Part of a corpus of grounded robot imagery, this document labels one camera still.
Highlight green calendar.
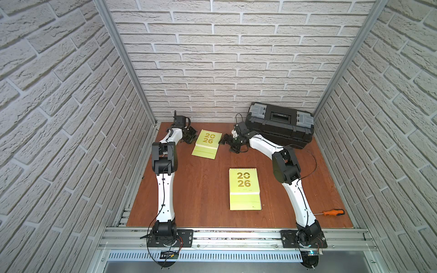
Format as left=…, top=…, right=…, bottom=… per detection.
left=192, top=129, right=222, bottom=160
left=229, top=168, right=261, bottom=211

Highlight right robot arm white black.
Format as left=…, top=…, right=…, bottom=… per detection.
left=219, top=122, right=323, bottom=248

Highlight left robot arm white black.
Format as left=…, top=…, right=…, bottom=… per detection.
left=151, top=113, right=197, bottom=246

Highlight black grey toolbox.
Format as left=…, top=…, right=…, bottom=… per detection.
left=245, top=102, right=314, bottom=149

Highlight orange screwdriver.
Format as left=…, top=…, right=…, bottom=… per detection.
left=314, top=209, right=346, bottom=216

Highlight perforated metal grille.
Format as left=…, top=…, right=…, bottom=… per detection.
left=108, top=250, right=303, bottom=262

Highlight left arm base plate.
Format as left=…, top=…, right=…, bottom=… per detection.
left=147, top=229, right=194, bottom=249

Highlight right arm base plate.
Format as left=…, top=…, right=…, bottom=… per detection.
left=280, top=230, right=328, bottom=249

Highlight aluminium rail frame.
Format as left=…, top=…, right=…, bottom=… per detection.
left=97, top=227, right=379, bottom=251

